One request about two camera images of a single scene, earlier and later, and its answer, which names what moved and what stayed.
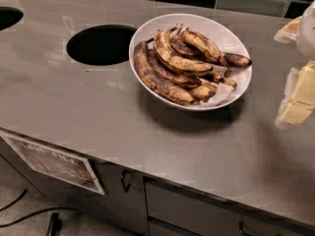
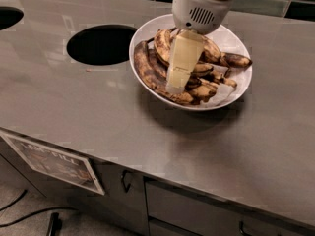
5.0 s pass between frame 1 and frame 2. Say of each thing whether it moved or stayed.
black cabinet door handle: stayed
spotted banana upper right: stayed
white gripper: moved
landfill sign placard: stayed
